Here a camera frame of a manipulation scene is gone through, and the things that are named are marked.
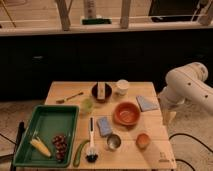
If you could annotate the orange apple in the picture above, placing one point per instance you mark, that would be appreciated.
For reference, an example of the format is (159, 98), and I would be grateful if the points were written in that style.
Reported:
(143, 140)

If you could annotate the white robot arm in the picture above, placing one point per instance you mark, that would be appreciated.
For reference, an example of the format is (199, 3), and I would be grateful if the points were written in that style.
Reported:
(185, 82)

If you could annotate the white paper cup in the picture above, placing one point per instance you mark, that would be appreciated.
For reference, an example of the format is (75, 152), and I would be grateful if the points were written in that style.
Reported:
(122, 87)

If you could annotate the green plastic cup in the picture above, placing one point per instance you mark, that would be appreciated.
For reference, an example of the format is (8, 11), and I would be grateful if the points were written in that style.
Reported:
(86, 106)

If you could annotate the small metal cup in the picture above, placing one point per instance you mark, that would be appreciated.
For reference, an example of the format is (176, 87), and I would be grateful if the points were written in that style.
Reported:
(113, 141)

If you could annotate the dark bowl with wooden block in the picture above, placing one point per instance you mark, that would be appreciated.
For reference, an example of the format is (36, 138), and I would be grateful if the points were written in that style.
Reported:
(101, 92)

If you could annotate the orange bowl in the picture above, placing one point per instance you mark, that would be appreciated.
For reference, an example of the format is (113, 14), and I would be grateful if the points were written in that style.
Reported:
(126, 113)

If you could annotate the blue sponge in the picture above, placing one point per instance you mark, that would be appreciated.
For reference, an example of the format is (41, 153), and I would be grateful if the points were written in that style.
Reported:
(104, 127)

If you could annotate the grey folded cloth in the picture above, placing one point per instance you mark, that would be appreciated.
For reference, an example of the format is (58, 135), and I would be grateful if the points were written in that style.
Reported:
(145, 104)

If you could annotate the wooden spoon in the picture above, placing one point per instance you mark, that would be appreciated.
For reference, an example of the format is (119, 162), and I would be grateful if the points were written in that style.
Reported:
(60, 101)

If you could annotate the green brush on shelf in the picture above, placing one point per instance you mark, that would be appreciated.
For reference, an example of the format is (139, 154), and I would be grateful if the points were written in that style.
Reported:
(96, 21)

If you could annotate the green plastic tray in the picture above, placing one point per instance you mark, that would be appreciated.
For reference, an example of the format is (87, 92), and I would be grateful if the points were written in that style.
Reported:
(46, 122)

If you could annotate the dark red grapes bunch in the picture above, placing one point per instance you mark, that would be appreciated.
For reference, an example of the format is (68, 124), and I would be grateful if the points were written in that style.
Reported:
(59, 142)

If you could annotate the green chili pepper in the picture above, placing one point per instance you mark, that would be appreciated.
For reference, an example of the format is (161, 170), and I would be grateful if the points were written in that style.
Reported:
(77, 157)

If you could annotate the yellow corn cob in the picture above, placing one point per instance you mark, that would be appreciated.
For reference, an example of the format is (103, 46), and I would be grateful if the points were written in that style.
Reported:
(40, 146)

